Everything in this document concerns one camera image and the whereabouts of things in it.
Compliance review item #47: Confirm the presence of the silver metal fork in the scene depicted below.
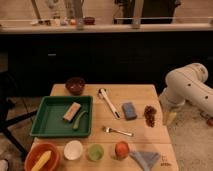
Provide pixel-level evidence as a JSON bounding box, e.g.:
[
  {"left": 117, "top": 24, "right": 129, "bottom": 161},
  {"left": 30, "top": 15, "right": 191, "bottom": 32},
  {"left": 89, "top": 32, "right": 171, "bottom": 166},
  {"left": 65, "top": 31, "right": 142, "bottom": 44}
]
[{"left": 102, "top": 126, "right": 134, "bottom": 137}]

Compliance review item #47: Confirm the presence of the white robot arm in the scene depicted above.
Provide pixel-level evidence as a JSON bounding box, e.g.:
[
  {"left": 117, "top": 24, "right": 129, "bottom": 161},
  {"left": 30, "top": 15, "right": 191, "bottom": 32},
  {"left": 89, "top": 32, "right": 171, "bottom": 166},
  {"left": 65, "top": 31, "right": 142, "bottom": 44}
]
[{"left": 159, "top": 63, "right": 213, "bottom": 125}]

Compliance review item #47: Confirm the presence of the green plastic tray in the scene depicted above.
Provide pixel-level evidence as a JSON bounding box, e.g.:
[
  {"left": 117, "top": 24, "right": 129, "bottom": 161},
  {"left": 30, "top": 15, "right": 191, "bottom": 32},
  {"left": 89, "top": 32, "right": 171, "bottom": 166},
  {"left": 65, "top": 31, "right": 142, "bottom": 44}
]
[{"left": 30, "top": 96, "right": 93, "bottom": 138}]

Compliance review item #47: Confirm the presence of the blue sponge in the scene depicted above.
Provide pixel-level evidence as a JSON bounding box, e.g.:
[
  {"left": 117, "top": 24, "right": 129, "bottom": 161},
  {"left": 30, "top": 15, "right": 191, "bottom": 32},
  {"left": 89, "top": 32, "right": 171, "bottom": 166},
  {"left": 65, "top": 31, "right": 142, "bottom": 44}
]
[{"left": 122, "top": 102, "right": 137, "bottom": 120}]

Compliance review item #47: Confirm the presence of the blue folded cloth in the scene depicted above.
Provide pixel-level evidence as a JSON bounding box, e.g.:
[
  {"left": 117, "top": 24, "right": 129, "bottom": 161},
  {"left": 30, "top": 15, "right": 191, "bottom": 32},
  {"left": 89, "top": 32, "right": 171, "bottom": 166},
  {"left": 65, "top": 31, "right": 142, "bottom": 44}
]
[{"left": 129, "top": 151, "right": 160, "bottom": 171}]

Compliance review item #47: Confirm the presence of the orange tomato fruit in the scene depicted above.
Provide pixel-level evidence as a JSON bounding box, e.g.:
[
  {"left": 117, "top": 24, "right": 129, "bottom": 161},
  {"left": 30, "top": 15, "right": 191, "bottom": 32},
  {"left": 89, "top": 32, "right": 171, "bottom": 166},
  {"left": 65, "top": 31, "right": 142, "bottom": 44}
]
[{"left": 115, "top": 141, "right": 129, "bottom": 159}]

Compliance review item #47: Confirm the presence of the green cup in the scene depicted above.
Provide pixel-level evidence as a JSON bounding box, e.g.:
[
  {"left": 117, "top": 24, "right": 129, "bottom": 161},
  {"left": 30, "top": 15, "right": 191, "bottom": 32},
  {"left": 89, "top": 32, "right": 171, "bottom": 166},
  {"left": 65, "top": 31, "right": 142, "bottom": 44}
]
[{"left": 87, "top": 144, "right": 104, "bottom": 162}]

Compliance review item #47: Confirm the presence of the green cucumber piece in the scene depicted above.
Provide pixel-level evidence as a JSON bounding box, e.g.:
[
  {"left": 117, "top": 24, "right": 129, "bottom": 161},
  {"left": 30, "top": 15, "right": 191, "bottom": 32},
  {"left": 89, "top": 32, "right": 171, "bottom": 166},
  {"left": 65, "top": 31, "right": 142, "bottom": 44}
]
[{"left": 73, "top": 111, "right": 87, "bottom": 130}]

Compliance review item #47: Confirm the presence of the tan bread stick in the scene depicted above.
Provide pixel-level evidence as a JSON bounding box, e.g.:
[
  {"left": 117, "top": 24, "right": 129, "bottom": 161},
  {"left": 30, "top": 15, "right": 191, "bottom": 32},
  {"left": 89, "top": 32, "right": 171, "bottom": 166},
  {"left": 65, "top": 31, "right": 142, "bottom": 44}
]
[{"left": 63, "top": 102, "right": 81, "bottom": 122}]

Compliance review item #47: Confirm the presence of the dark red bowl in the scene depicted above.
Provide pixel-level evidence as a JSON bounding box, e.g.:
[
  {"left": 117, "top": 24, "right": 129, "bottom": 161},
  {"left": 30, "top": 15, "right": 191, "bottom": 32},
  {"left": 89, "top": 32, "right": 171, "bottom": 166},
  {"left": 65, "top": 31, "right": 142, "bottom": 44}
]
[{"left": 65, "top": 77, "right": 85, "bottom": 95}]

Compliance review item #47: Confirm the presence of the white small bowl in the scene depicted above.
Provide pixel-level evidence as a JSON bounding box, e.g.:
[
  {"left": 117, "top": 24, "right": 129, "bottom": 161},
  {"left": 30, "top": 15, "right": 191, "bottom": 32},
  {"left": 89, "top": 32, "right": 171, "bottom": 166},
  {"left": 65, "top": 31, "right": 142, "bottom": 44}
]
[{"left": 64, "top": 140, "right": 83, "bottom": 160}]

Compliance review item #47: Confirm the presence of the red bowl on counter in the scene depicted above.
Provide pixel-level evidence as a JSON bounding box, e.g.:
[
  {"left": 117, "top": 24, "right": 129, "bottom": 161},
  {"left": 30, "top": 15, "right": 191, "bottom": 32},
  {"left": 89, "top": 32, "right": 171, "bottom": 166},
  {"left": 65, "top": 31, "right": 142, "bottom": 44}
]
[{"left": 84, "top": 17, "right": 95, "bottom": 25}]

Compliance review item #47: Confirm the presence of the yellow corn cob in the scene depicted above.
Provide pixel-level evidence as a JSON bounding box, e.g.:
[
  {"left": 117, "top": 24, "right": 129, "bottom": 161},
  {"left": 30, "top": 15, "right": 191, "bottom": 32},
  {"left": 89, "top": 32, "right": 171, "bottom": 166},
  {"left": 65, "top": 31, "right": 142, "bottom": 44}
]
[{"left": 31, "top": 150, "right": 51, "bottom": 171}]

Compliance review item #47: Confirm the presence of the orange bowl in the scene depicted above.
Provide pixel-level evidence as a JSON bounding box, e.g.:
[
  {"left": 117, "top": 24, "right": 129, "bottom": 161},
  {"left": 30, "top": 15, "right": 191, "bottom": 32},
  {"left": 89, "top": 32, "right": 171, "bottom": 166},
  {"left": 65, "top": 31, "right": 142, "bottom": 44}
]
[{"left": 24, "top": 142, "right": 60, "bottom": 171}]

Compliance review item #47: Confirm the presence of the black chair base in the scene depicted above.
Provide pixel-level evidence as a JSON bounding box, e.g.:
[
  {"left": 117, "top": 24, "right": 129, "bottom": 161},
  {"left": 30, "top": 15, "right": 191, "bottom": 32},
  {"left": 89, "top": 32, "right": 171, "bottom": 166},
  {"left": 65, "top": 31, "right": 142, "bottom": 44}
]
[{"left": 0, "top": 71, "right": 36, "bottom": 159}]

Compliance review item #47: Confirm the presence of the long counter shelf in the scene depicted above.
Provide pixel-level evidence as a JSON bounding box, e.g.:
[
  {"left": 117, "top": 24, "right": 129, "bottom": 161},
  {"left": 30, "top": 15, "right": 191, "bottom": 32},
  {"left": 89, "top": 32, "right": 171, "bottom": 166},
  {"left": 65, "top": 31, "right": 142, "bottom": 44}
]
[{"left": 0, "top": 23, "right": 213, "bottom": 34}]

